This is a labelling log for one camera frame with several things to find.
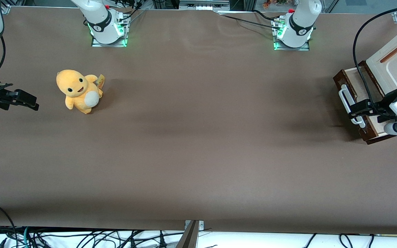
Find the short black table cable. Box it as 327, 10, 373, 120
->
252, 10, 282, 22

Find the black base cable bundle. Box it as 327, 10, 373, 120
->
117, 0, 148, 26

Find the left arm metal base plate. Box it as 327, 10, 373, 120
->
273, 17, 311, 51

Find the grey aluminium frame rail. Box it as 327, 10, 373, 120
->
179, 0, 231, 11

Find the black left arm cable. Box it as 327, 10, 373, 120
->
353, 4, 397, 114

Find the long black table cable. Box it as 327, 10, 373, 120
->
217, 13, 282, 31

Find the grey camera pole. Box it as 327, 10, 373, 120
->
175, 220, 200, 248

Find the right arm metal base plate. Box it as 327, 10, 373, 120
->
91, 14, 130, 48

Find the brown table cover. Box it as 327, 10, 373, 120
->
0, 6, 397, 235

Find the silver corner bracket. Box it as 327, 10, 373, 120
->
184, 220, 205, 230

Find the yellow plush toy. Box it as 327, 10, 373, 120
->
56, 69, 105, 115

